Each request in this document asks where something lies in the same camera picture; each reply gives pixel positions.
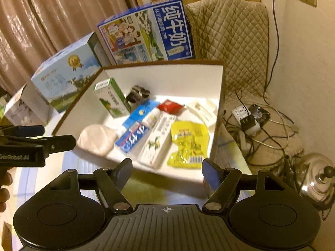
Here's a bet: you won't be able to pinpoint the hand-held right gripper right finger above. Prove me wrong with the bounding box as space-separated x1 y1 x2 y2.
201 158 287 213

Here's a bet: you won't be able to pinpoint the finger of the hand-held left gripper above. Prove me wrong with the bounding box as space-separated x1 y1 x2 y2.
0 125 45 138
0 134 76 153

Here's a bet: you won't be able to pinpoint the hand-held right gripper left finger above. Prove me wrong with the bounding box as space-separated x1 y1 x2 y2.
48 158 134 213

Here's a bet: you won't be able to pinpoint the clear case with blue label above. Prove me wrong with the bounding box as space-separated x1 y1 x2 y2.
115 122 151 154

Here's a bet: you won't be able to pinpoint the long white medicine box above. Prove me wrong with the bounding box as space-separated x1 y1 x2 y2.
137 112 178 169

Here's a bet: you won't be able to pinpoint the yellow snack packet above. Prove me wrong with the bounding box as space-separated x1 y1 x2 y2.
167 121 211 171

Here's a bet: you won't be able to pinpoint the blue and white sachet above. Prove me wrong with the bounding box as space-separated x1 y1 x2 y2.
122 101 159 130

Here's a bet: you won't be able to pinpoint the white plastic holder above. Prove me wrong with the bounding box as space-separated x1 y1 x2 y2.
186 100 218 124

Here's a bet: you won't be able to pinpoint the green and white box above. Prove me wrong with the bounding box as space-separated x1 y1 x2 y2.
94 78 131 118

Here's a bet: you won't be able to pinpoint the black snack packet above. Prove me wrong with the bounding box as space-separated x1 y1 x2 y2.
126 84 151 106

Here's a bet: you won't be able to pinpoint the red snack packet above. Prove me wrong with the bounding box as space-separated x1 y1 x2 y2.
157 99 185 113

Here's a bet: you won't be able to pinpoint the brown cardboard box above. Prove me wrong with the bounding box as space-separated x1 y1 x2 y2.
52 60 225 183

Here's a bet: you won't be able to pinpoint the person's left hand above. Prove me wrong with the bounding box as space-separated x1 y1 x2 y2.
0 171 13 213

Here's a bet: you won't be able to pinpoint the white appliance box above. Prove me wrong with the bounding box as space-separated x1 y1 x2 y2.
4 82 53 126

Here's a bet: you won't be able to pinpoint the checked tablecloth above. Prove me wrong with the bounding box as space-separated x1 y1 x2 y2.
10 84 253 202

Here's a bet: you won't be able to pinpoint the white power strip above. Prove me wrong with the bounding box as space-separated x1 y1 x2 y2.
232 131 252 157

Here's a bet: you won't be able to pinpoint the light blue milk carton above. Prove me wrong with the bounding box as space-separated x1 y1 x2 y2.
31 31 103 114

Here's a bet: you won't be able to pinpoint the black and white plug adapter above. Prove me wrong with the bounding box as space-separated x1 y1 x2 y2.
241 118 262 136

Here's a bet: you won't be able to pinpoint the white socket adapter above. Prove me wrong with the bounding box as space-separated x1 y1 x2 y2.
232 105 249 122

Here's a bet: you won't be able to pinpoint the small black fan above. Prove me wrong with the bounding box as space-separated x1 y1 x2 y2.
247 103 270 122

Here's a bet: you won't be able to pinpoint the metal kettle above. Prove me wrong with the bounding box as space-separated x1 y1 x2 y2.
284 153 335 220

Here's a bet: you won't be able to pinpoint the brown curtain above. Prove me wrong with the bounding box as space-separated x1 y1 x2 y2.
0 0 143 95

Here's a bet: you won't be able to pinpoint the beige quilted chair cover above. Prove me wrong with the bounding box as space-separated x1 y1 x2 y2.
184 0 305 166

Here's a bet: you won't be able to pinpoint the blue cartoon print milk carton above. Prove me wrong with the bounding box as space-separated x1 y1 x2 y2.
97 0 196 65

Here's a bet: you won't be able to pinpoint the tangled cables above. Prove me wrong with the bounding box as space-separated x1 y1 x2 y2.
222 89 301 168

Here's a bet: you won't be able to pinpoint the dark power cable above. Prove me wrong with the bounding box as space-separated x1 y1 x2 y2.
264 0 291 95

